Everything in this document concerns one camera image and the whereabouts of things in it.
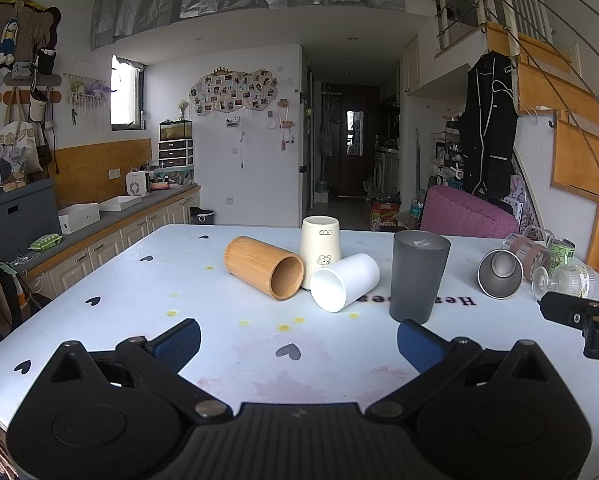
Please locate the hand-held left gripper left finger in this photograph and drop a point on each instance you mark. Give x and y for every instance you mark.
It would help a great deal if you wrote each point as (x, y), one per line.
(180, 344)

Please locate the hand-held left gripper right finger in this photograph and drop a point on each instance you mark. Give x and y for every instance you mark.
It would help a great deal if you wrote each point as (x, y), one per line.
(418, 346)

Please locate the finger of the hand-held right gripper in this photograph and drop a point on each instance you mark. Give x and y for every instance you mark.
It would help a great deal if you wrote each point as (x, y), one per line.
(564, 307)

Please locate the clear ribbed glass cup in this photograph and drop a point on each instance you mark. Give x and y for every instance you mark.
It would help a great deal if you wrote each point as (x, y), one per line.
(572, 280)

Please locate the green printed cup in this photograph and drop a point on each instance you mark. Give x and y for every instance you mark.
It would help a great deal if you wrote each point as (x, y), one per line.
(562, 257)

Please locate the glass cup with brown band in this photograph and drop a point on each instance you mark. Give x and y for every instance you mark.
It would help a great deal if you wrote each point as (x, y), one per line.
(527, 255)

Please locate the grey translucent cup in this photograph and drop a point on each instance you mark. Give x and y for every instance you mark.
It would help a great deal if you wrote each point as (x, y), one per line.
(419, 280)

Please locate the metal cup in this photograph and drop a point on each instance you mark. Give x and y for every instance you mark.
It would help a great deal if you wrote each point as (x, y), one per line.
(499, 275)

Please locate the white cup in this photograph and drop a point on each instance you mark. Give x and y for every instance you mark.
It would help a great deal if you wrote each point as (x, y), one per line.
(354, 275)

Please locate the bamboo cup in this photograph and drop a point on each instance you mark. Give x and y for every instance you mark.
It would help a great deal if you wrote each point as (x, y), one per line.
(249, 260)

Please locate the cream cup with bear print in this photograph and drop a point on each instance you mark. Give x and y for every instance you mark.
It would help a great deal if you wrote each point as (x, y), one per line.
(319, 242)

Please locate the white heart-print tablecloth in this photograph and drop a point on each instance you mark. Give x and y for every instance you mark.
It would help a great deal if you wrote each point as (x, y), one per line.
(229, 370)

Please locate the white counter cabinets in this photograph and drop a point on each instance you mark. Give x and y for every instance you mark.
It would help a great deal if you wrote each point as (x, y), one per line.
(129, 235)

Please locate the black trash bin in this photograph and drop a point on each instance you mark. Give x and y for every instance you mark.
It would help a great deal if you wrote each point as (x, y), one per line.
(202, 216)

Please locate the wooden staircase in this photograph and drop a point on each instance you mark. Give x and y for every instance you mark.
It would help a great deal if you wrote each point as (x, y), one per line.
(579, 160)

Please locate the colourful cardboard box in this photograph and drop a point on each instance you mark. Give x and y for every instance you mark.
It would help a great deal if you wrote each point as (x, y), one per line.
(384, 215)

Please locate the plastic water bottle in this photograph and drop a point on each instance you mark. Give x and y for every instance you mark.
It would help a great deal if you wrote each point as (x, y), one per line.
(417, 207)

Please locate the white flat tray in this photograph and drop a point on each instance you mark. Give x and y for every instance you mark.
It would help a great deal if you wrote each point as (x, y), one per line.
(120, 203)

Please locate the white box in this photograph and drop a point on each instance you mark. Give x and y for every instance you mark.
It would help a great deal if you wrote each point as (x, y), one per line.
(78, 217)

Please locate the white countertop appliance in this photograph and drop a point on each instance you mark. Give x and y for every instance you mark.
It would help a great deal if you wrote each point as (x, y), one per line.
(138, 183)

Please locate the green wipes packet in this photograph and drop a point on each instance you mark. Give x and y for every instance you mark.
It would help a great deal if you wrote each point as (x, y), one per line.
(45, 241)

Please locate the washing machine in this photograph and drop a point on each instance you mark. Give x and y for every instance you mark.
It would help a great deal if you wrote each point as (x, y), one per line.
(385, 175)

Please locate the dark backpack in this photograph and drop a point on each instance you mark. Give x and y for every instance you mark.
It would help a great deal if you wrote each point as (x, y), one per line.
(2, 300)

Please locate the black drawer organiser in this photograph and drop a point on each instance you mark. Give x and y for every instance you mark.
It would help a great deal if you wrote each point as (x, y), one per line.
(176, 153)

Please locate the dark door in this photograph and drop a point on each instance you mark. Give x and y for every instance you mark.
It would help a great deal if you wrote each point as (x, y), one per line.
(357, 160)

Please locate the metal shelf rack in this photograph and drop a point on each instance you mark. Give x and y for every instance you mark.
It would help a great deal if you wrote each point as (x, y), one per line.
(447, 150)

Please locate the black coat with white trim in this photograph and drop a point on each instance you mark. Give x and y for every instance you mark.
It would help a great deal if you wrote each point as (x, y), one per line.
(487, 125)

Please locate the grey storage box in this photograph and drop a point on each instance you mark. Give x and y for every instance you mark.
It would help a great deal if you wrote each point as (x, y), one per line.
(19, 220)

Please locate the fish tank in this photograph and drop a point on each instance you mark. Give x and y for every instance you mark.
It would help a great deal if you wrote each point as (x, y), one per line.
(176, 130)

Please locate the window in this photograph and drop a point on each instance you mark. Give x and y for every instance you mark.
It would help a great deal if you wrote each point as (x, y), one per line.
(124, 95)

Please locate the cloud-shaped photo board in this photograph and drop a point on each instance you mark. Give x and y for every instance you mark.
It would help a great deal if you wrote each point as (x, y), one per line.
(229, 92)

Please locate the beige tote bag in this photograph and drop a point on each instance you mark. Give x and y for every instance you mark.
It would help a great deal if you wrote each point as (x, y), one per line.
(22, 140)

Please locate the brown wall board with dolls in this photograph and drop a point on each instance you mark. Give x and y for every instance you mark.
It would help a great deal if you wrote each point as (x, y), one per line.
(24, 25)

